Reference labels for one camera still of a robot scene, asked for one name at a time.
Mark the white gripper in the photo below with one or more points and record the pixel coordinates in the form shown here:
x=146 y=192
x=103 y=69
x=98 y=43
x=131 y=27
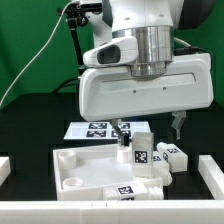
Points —
x=108 y=90

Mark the white base tag sheet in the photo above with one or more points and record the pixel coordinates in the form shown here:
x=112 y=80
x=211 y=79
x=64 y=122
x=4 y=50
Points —
x=102 y=130

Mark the white left obstacle wall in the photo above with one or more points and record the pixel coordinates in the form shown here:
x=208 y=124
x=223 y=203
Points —
x=5 y=169

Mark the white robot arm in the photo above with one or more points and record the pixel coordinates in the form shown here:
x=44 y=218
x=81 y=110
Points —
x=139 y=72

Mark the white right obstacle wall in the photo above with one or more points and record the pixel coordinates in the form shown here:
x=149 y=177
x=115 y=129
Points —
x=212 y=176

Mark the black camera stand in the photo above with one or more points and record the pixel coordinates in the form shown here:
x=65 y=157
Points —
x=77 y=17

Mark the white square tabletop part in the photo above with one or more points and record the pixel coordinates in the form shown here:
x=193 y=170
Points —
x=82 y=173

